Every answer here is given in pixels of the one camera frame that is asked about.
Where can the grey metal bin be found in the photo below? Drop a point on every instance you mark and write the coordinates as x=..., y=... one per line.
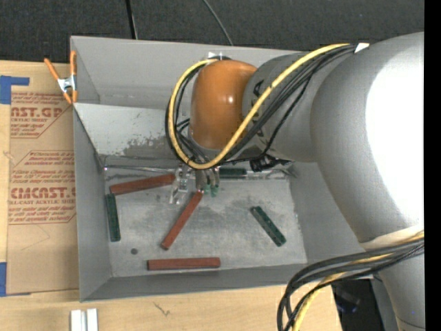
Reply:
x=220, y=233

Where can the dark green flat block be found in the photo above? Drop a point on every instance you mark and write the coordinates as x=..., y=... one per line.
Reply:
x=234, y=172
x=113, y=219
x=268, y=226

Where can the black cylinder on white bracket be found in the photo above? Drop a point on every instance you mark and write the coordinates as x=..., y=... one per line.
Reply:
x=263, y=164

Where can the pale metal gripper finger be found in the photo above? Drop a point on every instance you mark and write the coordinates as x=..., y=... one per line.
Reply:
x=175, y=194
x=184, y=184

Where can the red-brown flat block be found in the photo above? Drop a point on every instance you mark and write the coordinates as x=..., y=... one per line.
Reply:
x=183, y=263
x=182, y=221
x=141, y=184

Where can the brown cardboard board red print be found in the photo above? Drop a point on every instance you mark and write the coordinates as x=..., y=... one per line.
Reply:
x=38, y=240

